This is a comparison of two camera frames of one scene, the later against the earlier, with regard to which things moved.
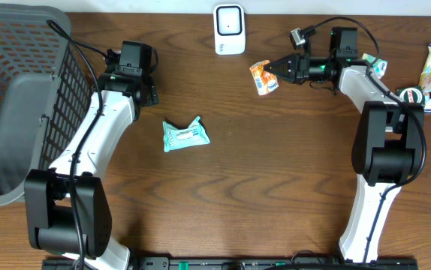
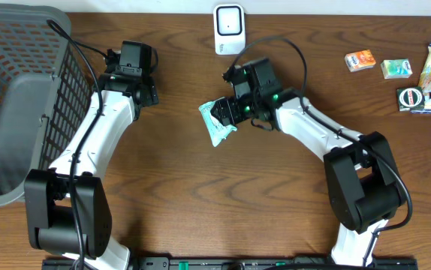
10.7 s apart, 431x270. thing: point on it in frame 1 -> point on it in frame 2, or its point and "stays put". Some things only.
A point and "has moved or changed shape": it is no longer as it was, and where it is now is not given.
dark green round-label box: [413, 94] stays put
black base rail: [237, 263] stays put
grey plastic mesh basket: [31, 88] stays put
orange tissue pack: [266, 82] has moved or changed shape
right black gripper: [296, 67] -> [226, 106]
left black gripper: [152, 94] stays put
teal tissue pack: [379, 66] -> [397, 68]
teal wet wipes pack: [194, 135] -> [217, 131]
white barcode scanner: [230, 28] stays put
